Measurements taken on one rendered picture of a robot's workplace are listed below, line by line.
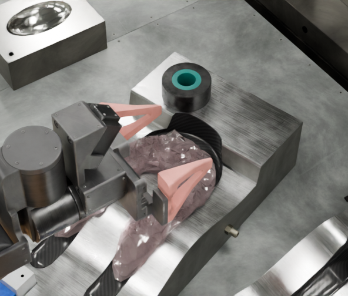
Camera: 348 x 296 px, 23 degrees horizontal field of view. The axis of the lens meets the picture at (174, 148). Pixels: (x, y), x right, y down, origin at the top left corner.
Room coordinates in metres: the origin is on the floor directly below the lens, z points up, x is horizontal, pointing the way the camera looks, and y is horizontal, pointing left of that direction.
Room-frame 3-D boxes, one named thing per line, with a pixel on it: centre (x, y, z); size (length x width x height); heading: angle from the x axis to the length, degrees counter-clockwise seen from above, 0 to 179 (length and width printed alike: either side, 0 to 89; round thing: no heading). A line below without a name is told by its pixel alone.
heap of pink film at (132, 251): (0.78, 0.05, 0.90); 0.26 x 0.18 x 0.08; 142
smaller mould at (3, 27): (1.20, 0.25, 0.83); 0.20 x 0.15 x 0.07; 124
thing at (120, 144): (0.63, 0.05, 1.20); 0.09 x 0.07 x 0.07; 125
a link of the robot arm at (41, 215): (0.53, 0.13, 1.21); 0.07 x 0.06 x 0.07; 125
